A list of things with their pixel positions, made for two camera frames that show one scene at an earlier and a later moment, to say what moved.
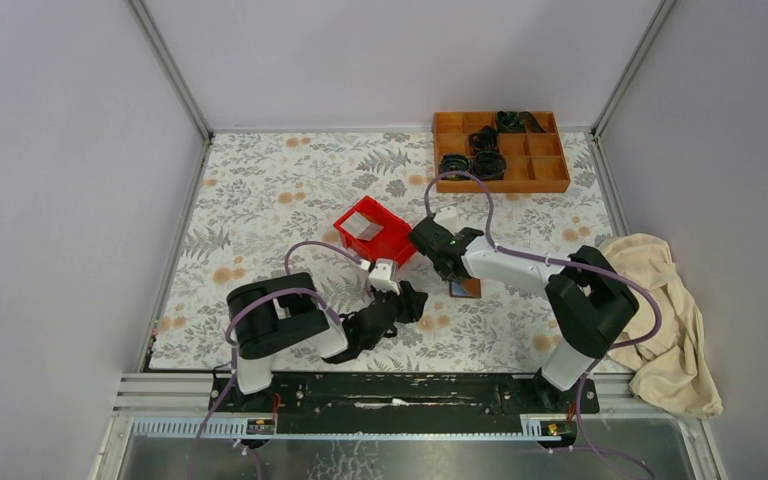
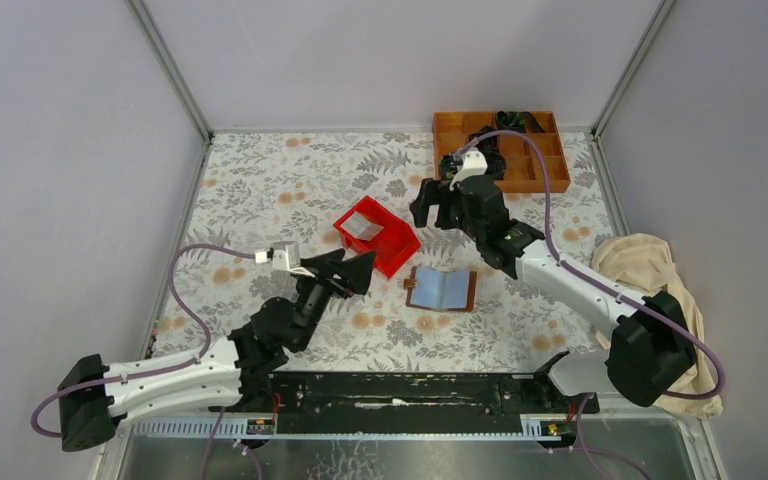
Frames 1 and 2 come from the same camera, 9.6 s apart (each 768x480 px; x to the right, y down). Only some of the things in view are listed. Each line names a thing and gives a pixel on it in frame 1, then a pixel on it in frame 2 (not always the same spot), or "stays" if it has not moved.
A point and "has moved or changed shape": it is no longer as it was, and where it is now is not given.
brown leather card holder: [468, 288] has moved or changed shape
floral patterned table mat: [264, 205] stays
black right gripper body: [451, 278] -> [471, 227]
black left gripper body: [405, 311] -> [314, 293]
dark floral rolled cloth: [455, 163] stays
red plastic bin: [392, 242] stays
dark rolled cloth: [522, 121] stays
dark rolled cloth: [489, 165] stays
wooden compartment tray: [534, 161] stays
